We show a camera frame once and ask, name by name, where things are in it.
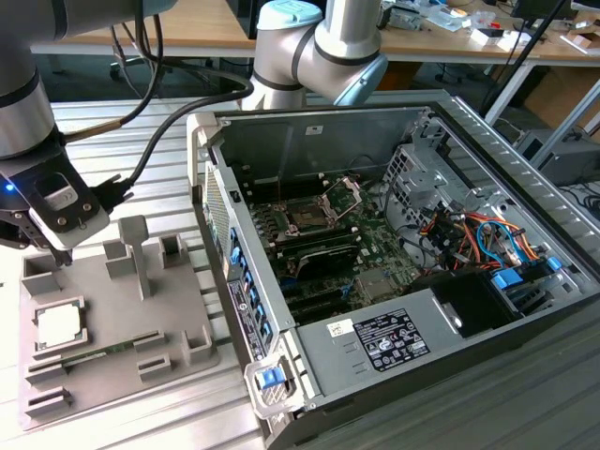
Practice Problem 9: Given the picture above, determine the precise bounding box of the grey power supply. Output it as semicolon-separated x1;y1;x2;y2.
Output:
293;286;465;400

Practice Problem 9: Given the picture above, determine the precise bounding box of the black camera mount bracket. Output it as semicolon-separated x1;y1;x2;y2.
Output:
30;158;110;231

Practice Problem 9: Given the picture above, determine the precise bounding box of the grey parts rack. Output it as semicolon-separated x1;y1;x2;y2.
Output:
17;215;221;432

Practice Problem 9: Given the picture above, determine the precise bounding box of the open PC case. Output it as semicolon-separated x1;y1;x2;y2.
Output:
186;88;600;450

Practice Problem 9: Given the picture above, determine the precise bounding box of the perforated metal drive cage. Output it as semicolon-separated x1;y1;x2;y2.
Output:
382;142;470;231

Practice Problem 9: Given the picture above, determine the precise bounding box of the thin dark cable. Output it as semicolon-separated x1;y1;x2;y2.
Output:
60;0;165;142

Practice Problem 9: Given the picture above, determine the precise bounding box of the grey computer tower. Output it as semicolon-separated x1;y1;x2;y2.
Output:
515;128;600;187

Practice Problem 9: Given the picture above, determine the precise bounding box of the green motherboard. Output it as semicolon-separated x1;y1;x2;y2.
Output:
247;177;423;325

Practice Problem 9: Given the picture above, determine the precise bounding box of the black RAM slot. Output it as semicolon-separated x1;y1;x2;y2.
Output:
270;223;360;246
239;176;324;203
274;233;362;257

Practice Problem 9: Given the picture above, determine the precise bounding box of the grey metal device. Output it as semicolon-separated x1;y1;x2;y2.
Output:
388;7;426;32

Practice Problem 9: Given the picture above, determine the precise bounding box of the black slanted pole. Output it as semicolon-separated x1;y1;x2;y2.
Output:
481;0;569;113

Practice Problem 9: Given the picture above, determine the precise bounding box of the silver chipset heatsink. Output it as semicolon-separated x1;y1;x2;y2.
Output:
358;269;393;301

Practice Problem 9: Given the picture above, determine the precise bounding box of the black monitor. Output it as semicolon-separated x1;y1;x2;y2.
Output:
509;0;574;21

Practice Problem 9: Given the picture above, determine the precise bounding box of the blue disk carrier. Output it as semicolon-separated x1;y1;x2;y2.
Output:
490;266;525;293

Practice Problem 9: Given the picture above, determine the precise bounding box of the black graphics card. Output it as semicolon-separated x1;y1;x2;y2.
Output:
292;241;361;282

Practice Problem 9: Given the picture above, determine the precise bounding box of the thick black cable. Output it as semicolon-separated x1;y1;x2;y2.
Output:
91;60;257;210

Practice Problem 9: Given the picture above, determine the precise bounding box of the orange red wire bundle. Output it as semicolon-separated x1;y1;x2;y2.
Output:
418;209;540;276

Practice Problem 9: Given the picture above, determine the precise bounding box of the wooden desk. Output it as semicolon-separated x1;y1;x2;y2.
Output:
30;0;257;57
379;0;600;67

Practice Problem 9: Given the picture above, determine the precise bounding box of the blue case latch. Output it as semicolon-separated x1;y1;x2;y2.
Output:
256;369;286;389

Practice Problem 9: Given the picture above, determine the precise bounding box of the green RAM stick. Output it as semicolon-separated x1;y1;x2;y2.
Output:
59;341;138;371

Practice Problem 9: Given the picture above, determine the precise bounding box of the silver green CPU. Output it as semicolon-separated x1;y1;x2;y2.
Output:
35;305;83;351

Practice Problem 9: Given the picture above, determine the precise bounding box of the metal socket cover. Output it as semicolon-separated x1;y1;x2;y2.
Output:
321;175;366;221

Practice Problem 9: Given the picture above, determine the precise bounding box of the large brown carton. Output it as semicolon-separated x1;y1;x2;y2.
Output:
522;65;600;135

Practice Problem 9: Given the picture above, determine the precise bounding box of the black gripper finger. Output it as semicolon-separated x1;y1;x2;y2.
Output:
0;208;75;269

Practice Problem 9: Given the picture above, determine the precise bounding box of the metal disk bay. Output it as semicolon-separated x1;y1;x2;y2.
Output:
503;280;571;320

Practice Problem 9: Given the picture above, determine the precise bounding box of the CPU socket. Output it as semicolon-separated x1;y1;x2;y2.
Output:
276;196;339;236

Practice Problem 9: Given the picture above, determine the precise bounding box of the small white box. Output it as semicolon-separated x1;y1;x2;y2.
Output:
470;26;517;52

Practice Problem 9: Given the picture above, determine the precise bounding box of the black expansion slot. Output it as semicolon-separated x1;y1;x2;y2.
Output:
280;279;351;306
286;299;353;325

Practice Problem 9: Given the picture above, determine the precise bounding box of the small open cardboard box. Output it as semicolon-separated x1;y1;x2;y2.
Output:
564;32;600;56

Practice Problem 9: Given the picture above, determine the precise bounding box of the blue wire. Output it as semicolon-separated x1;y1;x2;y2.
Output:
474;217;524;268

